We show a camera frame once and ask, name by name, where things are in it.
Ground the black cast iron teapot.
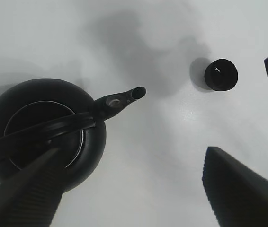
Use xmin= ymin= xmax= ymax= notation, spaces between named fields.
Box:
xmin=0 ymin=79 xmax=146 ymax=192

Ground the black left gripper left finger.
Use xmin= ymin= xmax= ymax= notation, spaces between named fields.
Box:
xmin=0 ymin=149 xmax=63 ymax=227

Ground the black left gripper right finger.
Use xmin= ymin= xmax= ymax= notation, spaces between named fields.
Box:
xmin=202 ymin=147 xmax=268 ymax=227

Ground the small black teacup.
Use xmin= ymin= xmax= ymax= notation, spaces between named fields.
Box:
xmin=204 ymin=59 xmax=238 ymax=91

